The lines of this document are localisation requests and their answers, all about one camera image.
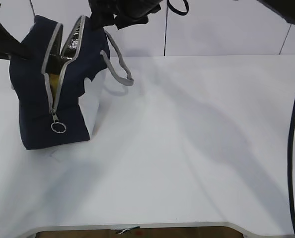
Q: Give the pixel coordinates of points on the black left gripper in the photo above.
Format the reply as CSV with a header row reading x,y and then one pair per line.
x,y
9,46

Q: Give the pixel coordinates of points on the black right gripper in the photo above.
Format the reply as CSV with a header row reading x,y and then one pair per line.
x,y
121,13

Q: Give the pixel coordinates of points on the navy blue lunch bag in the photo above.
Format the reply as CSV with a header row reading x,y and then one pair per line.
x,y
82,62

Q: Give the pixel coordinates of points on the yellow banana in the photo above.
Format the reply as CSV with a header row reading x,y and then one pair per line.
x,y
54,81

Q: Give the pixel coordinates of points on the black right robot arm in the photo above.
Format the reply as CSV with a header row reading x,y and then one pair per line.
x,y
283,8

